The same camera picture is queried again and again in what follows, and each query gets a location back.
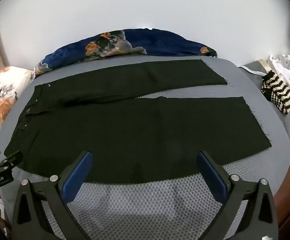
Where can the black cream striped knit cloth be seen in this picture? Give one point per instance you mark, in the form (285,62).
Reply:
(279,95)

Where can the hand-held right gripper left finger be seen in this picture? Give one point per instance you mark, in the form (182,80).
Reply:
(76,177)

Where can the white floral pillow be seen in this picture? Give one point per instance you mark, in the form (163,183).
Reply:
(5,92)

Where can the grey cushion with white trim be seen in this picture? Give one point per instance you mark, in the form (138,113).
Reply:
(252,67)

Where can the grey mesh mat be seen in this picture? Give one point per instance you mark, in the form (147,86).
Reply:
(147,205)

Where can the black pants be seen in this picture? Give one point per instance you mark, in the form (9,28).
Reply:
(135,130)

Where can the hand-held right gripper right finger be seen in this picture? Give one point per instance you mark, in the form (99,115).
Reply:
(213,177)

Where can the blue floral blanket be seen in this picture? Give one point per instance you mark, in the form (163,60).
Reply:
(160,42)

